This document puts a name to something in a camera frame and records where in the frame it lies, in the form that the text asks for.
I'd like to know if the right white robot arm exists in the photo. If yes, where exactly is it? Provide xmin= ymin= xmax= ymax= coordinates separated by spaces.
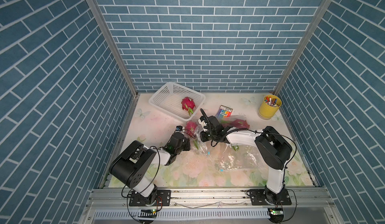
xmin=198 ymin=114 xmax=293 ymax=205

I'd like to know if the highlighter marker pack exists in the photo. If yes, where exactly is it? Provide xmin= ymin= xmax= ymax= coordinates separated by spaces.
xmin=216 ymin=105 xmax=233 ymax=118

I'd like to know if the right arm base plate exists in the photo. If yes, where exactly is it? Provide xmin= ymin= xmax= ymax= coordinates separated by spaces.
xmin=246 ymin=188 xmax=292 ymax=206

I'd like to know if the clear zip-top bag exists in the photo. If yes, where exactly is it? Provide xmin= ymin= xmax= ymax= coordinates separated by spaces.
xmin=212 ymin=145 xmax=268 ymax=170
xmin=182 ymin=121 xmax=213 ymax=157

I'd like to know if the yellow pen cup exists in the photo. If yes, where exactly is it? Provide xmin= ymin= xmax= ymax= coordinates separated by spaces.
xmin=258 ymin=94 xmax=282 ymax=120

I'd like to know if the pink dragon fruit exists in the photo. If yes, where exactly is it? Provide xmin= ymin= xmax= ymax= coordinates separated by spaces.
xmin=181 ymin=97 xmax=196 ymax=116
xmin=184 ymin=121 xmax=199 ymax=149

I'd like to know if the empty clear zip-top bag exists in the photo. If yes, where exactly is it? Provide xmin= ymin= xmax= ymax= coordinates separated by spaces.
xmin=212 ymin=145 xmax=268 ymax=170

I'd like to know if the aluminium mounting rail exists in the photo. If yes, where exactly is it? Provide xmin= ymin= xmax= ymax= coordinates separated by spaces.
xmin=80 ymin=187 xmax=341 ymax=224

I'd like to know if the white plastic mesh basket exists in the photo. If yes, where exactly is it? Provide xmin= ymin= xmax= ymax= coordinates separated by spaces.
xmin=148 ymin=82 xmax=206 ymax=121

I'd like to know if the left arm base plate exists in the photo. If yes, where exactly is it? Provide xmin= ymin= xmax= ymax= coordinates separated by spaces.
xmin=128 ymin=190 xmax=171 ymax=207

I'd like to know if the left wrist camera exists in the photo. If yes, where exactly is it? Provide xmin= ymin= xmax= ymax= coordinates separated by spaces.
xmin=175 ymin=126 xmax=183 ymax=132

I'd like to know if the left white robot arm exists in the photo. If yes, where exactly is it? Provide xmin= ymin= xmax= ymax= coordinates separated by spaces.
xmin=109 ymin=132 xmax=190 ymax=204

